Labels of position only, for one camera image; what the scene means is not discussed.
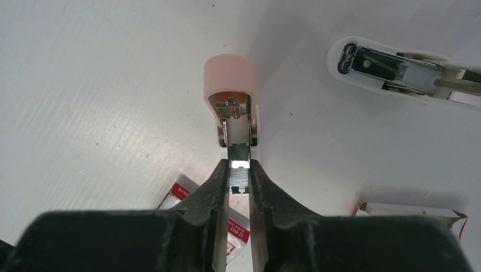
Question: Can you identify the pink white stapler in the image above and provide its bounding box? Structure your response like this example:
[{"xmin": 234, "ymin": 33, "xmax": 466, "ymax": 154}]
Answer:
[{"xmin": 204, "ymin": 54, "xmax": 258, "ymax": 169}]

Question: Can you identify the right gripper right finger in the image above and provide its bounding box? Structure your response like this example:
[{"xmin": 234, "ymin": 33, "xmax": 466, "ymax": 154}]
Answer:
[{"xmin": 249, "ymin": 160, "xmax": 471, "ymax": 271}]

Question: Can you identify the cardboard staple box tray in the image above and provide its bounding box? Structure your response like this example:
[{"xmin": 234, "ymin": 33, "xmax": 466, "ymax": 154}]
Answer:
[{"xmin": 352, "ymin": 202, "xmax": 469, "ymax": 241}]

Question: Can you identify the red white staple box sleeve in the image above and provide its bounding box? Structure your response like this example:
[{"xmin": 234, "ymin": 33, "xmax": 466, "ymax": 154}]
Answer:
[{"xmin": 157, "ymin": 170, "xmax": 250, "ymax": 271}]

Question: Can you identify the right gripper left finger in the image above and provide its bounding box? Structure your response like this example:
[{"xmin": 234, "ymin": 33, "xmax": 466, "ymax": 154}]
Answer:
[{"xmin": 2, "ymin": 159, "xmax": 229, "ymax": 271}]

